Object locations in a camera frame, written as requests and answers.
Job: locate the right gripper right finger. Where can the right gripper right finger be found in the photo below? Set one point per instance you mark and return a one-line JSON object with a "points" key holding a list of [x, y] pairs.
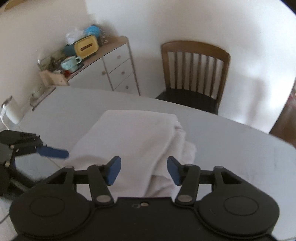
{"points": [[188, 177]]}

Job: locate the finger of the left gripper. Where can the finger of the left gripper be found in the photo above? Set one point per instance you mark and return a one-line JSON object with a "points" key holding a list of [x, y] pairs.
{"points": [[46, 149]]}

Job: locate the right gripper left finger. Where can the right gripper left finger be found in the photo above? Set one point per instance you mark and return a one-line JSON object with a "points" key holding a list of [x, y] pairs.
{"points": [[98, 177]]}

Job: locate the white sweatshirt with monogram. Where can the white sweatshirt with monogram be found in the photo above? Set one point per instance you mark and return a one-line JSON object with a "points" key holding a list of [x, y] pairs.
{"points": [[143, 140]]}

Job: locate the white kettle jug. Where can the white kettle jug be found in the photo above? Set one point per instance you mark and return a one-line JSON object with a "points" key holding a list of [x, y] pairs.
{"points": [[12, 110]]}

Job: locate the glass teapot on tray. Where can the glass teapot on tray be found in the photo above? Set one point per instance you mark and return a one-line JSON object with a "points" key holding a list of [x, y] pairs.
{"points": [[38, 94]]}

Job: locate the wooden box tray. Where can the wooden box tray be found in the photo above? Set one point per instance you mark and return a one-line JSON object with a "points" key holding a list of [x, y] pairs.
{"points": [[51, 79]]}

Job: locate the light blue mug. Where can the light blue mug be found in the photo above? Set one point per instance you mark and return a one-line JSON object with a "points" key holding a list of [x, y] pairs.
{"points": [[71, 64]]}

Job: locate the brown wooden chair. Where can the brown wooden chair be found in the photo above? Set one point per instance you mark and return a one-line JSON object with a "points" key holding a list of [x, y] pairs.
{"points": [[195, 74]]}

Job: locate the white drawer cabinet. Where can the white drawer cabinet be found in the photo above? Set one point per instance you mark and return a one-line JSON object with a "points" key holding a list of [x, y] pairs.
{"points": [[110, 68]]}

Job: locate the yellow tissue box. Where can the yellow tissue box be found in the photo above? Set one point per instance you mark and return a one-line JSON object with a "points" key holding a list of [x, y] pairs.
{"points": [[86, 46]]}

